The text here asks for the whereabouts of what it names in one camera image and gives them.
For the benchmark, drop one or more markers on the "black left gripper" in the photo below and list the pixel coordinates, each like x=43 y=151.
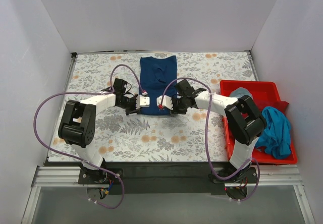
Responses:
x=132 y=104

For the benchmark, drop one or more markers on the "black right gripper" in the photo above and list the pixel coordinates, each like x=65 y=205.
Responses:
x=175 y=105

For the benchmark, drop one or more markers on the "navy blue t shirt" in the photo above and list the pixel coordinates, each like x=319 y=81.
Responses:
x=155 y=75

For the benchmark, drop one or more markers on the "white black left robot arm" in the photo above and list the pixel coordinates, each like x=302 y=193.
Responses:
x=77 y=126

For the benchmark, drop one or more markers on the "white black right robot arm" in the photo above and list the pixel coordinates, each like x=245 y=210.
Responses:
x=244 y=119

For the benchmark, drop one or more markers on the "floral patterned table mat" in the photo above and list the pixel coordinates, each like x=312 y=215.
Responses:
x=190 y=137

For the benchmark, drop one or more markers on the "grey t shirt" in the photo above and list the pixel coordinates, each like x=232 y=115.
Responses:
x=241 y=93

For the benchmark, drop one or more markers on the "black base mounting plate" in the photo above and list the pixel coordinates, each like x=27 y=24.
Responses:
x=162 y=178

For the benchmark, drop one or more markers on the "red t shirt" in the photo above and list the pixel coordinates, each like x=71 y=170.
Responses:
x=279 y=105

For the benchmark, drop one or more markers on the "red plastic bin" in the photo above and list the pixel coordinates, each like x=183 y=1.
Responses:
x=261 y=90

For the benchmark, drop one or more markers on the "teal blue t shirt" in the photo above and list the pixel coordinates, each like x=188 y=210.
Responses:
x=275 y=139

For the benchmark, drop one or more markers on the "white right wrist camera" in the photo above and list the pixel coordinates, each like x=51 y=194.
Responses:
x=164 y=102

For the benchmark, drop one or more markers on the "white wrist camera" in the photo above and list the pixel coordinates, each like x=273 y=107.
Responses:
x=142 y=100
x=164 y=102

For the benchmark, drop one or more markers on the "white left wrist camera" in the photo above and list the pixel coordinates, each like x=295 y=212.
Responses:
x=142 y=100

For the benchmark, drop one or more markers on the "aluminium frame rail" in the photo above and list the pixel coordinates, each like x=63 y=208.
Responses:
x=49 y=176

